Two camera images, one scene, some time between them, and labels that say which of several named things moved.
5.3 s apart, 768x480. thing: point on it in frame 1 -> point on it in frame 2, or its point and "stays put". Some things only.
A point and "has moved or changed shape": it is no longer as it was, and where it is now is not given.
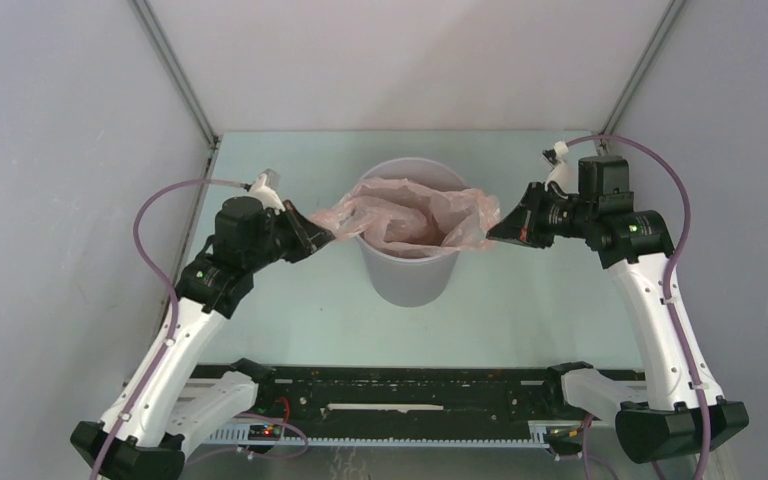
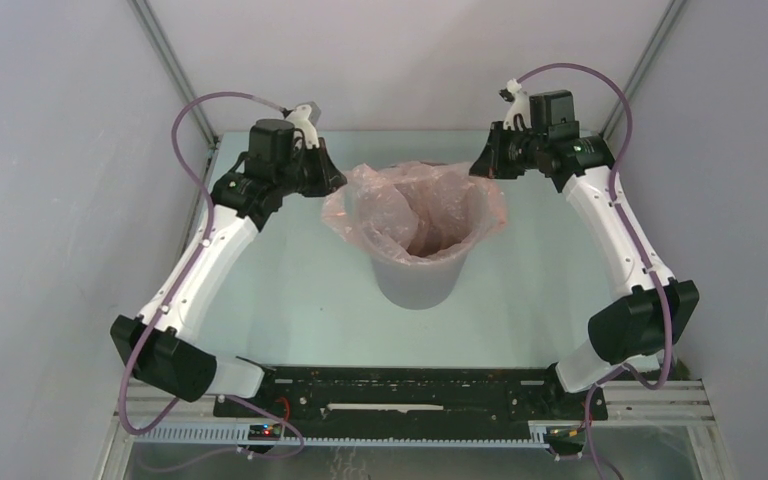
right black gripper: [523, 224] -> [491, 162]
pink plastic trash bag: [402, 217] has moved or changed shape
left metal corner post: [164, 50] stays put
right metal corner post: [639, 73] stays put
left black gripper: [308, 238] -> [330, 178]
